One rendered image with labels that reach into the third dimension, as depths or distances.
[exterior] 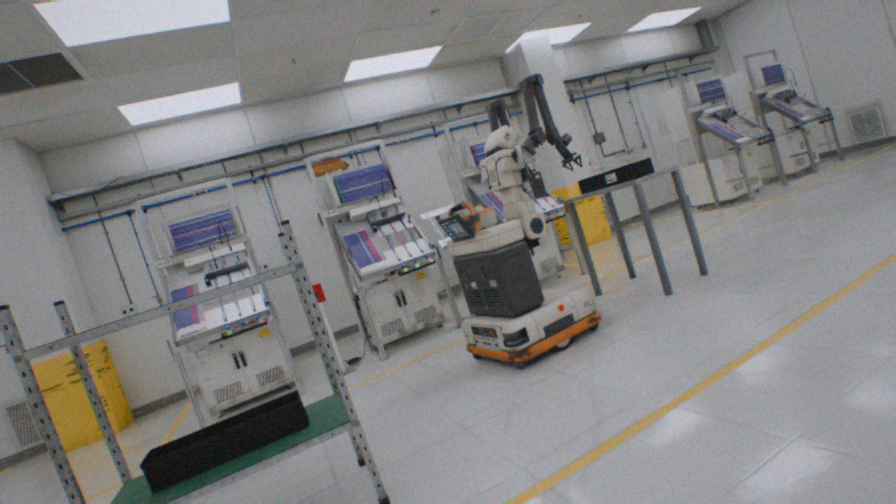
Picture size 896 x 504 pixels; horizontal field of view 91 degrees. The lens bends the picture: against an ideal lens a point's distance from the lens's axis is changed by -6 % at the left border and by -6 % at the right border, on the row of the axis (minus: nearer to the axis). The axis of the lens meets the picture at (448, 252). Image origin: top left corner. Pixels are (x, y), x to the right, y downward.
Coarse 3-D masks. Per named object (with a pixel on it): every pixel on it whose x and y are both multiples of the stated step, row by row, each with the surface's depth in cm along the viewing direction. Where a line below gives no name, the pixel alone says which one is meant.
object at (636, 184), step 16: (656, 176) 311; (672, 176) 323; (592, 192) 338; (608, 192) 380; (640, 192) 303; (640, 208) 305; (688, 208) 323; (576, 224) 363; (688, 224) 324; (624, 240) 383; (656, 240) 305; (624, 256) 385; (656, 256) 306; (592, 272) 365; (704, 272) 324
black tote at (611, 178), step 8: (640, 160) 315; (648, 160) 318; (616, 168) 326; (624, 168) 320; (632, 168) 315; (640, 168) 314; (648, 168) 318; (592, 176) 348; (600, 176) 341; (608, 176) 335; (616, 176) 329; (624, 176) 323; (632, 176) 317; (640, 176) 313; (584, 184) 358; (592, 184) 351; (600, 184) 344; (608, 184) 337; (616, 184) 331; (584, 192) 360
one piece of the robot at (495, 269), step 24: (480, 240) 267; (504, 240) 264; (456, 264) 303; (480, 264) 276; (504, 264) 262; (528, 264) 269; (480, 288) 285; (504, 288) 262; (528, 288) 268; (480, 312) 296; (504, 312) 269
